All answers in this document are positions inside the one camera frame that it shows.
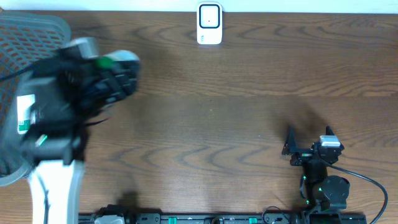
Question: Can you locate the white green carton box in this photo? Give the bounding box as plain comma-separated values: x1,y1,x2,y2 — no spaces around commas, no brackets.
17,94,36,134

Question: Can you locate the green lid white jar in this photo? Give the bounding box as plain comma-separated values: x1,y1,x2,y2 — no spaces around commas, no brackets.
95,50,140,69

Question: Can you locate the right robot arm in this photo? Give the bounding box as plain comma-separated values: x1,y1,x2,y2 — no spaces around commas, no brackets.
282,126,350,224

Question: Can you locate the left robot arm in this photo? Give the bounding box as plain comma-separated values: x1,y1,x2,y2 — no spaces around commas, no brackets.
3,50,141,223

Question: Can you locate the white barcode scanner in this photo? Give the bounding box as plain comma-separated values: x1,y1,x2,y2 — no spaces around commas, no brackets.
197,2,223,45

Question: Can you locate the grey plastic basket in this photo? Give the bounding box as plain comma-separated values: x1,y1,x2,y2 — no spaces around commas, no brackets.
1,11,71,187

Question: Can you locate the right black cable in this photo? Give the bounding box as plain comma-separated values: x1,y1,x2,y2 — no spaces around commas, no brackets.
313,151,389,224

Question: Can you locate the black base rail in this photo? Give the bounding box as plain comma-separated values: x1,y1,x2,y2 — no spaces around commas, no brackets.
78,205,367,224

